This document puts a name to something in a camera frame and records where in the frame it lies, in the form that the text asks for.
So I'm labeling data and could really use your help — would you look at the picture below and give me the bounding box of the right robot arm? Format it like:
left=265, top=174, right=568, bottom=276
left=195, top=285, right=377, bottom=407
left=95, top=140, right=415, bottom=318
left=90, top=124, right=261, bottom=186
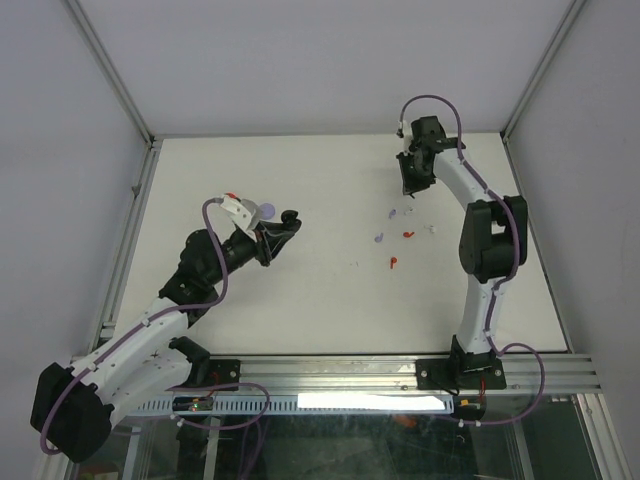
left=397, top=116, right=528, bottom=395

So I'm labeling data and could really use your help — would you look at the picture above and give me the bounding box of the aluminium frame post left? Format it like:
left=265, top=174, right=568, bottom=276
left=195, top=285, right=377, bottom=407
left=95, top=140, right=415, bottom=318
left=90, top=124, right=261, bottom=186
left=61, top=0, right=155, bottom=145

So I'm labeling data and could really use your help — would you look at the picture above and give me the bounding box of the aluminium frame post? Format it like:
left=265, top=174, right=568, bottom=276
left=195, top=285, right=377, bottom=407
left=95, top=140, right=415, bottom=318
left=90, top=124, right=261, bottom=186
left=500, top=0, right=589, bottom=144
left=61, top=0, right=155, bottom=145

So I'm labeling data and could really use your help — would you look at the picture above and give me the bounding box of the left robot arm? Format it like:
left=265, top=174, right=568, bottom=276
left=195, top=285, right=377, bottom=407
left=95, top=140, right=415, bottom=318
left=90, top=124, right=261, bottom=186
left=30, top=210, right=302, bottom=463

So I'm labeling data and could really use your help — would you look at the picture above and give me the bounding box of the aluminium frame post right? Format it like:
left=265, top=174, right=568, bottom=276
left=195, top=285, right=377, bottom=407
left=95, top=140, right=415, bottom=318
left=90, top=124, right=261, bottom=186
left=500, top=0, right=589, bottom=144

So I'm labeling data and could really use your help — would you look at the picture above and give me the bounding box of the white slotted cable duct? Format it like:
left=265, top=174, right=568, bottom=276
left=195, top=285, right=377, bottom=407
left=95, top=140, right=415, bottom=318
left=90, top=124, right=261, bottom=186
left=129, top=393, right=454, bottom=418

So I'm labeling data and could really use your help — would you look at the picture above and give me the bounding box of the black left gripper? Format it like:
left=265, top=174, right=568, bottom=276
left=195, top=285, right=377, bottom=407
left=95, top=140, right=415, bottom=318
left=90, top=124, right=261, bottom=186
left=207, top=221, right=293, bottom=286

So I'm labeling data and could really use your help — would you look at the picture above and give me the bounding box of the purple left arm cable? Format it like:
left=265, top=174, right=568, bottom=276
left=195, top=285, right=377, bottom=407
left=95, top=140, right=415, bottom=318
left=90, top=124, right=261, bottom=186
left=38, top=197, right=271, bottom=480

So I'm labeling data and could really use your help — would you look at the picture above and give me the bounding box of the aluminium mounting rail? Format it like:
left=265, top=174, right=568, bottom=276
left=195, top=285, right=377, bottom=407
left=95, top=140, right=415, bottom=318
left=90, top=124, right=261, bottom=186
left=69, top=353, right=599, bottom=399

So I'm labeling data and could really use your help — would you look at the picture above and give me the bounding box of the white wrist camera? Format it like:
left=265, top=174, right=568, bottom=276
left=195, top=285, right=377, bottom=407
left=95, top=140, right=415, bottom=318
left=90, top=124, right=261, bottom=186
left=396, top=119, right=414, bottom=151
left=219, top=194, right=261, bottom=241

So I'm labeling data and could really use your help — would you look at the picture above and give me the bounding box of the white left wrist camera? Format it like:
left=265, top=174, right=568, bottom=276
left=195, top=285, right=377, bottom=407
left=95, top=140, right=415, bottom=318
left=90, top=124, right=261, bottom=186
left=219, top=194, right=261, bottom=241

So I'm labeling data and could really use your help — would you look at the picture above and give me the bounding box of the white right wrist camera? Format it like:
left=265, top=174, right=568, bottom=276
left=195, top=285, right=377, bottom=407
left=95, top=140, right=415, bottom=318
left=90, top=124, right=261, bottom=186
left=396, top=119, right=414, bottom=151

